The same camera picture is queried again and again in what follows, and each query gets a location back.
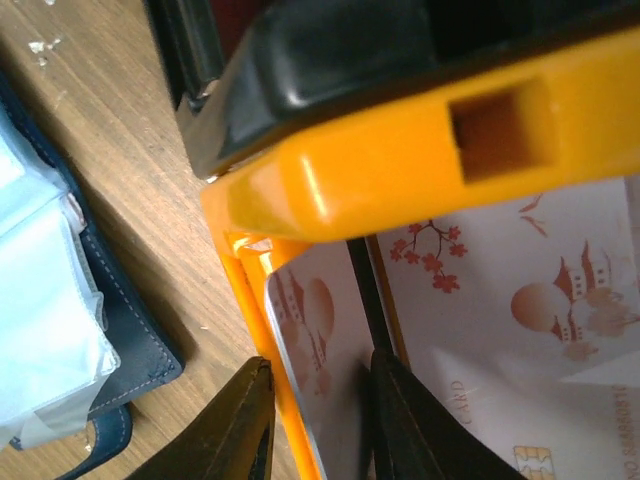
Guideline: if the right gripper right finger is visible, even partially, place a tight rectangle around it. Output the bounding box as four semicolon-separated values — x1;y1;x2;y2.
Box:
367;349;523;480

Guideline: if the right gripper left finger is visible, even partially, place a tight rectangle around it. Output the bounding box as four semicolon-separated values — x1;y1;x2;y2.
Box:
129;356;274;480

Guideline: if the white pink cards stack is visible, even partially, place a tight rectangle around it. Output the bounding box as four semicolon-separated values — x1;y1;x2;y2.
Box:
264;177;639;479

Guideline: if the orange bin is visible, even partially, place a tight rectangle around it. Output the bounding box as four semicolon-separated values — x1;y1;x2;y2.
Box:
201;25;639;479

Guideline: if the black bin left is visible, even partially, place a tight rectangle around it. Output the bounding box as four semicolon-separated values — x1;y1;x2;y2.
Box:
145;1;639;179

